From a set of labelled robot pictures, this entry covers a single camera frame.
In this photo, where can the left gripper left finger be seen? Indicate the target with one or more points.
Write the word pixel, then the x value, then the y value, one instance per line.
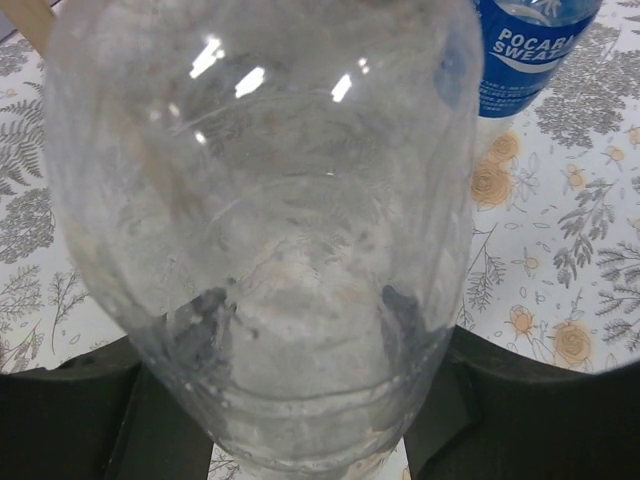
pixel 101 415

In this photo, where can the floral patterned table mat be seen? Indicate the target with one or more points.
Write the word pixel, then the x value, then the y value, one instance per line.
pixel 554 271

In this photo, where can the clear plastic bottle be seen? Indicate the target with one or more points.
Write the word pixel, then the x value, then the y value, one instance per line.
pixel 272 200

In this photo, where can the wooden two-tier shelf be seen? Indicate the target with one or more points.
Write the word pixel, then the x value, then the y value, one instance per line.
pixel 34 20

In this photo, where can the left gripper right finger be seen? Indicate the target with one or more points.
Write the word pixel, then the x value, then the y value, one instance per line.
pixel 494 414

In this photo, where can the blue label water bottle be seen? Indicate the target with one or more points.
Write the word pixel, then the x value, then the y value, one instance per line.
pixel 525 42

